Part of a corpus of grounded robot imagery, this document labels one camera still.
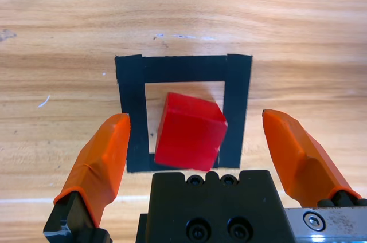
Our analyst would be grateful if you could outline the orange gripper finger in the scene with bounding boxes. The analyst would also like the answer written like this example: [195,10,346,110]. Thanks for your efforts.
[262,109,362,208]
[42,113,132,243]

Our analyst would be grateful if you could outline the black tape square outline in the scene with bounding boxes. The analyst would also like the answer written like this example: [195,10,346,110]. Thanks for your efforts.
[114,53,253,174]

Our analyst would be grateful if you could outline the red wooden block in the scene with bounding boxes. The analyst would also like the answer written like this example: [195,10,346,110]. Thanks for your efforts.
[154,91,229,173]

